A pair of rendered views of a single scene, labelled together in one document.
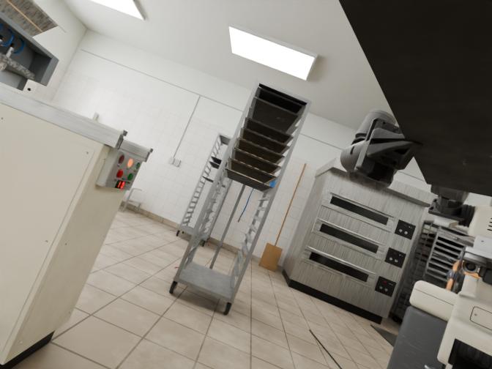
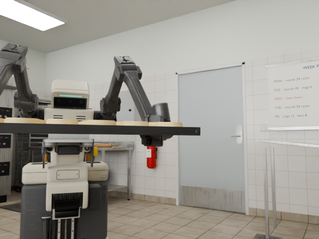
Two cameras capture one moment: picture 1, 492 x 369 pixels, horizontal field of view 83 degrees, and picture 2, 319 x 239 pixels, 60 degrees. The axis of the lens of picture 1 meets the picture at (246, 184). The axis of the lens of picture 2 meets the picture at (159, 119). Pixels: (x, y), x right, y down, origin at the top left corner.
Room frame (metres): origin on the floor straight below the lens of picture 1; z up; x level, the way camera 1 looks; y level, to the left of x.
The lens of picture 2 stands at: (-0.33, 0.21, 0.95)
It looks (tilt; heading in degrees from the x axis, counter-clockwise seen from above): 5 degrees up; 299
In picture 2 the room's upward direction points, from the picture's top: straight up
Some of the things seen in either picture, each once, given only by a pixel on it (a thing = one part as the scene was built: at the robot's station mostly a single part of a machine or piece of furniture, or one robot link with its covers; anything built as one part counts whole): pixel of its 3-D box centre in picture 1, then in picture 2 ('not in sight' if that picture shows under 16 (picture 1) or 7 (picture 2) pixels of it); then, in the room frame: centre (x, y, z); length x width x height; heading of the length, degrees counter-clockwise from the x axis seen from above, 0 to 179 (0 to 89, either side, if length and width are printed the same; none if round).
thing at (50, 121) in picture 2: not in sight; (62, 125); (0.04, -0.11, 0.98); 0.05 x 0.05 x 0.02
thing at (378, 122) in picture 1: (374, 153); not in sight; (0.49, -0.20, 0.99); 0.07 x 0.07 x 0.10; 3
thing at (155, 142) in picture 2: not in sight; (156, 131); (0.14, -0.59, 0.99); 0.07 x 0.07 x 0.10; 4
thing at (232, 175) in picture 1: (246, 181); not in sight; (2.47, 0.00, 1.05); 0.60 x 0.40 x 0.01; 1
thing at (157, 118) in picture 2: not in sight; (146, 127); (0.13, -0.52, 1.00); 0.09 x 0.07 x 0.07; 93
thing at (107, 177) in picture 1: (121, 170); not in sight; (1.09, 0.47, 0.77); 0.24 x 0.04 x 0.14; 0
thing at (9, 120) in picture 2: not in sight; (22, 124); (0.08, -0.06, 0.98); 0.05 x 0.05 x 0.02
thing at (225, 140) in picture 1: (213, 189); not in sight; (4.79, 0.50, 0.93); 0.64 x 0.51 x 1.78; 0
